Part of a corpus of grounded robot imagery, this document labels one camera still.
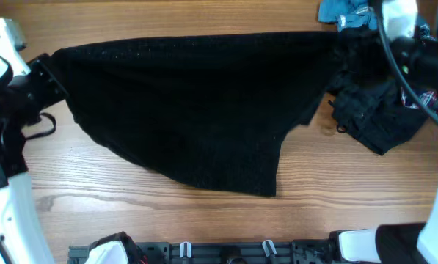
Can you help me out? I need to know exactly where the black knit sweater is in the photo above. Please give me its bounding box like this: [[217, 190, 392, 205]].
[[52, 32, 343, 197]]

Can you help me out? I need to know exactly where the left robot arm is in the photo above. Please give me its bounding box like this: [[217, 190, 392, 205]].
[[0, 54, 67, 263]]

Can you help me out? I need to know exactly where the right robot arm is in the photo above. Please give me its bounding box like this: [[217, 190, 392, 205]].
[[340, 122, 438, 263]]

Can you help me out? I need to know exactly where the red plaid shirt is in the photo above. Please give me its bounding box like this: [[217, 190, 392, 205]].
[[401, 89, 438, 114]]

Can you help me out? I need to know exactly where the black garment underneath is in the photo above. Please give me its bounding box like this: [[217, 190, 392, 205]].
[[328, 26, 427, 155]]

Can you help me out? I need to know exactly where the blue patterned garment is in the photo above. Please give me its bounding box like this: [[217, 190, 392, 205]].
[[317, 0, 431, 41]]

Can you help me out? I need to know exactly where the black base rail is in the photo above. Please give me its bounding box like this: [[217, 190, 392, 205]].
[[67, 238, 351, 264]]

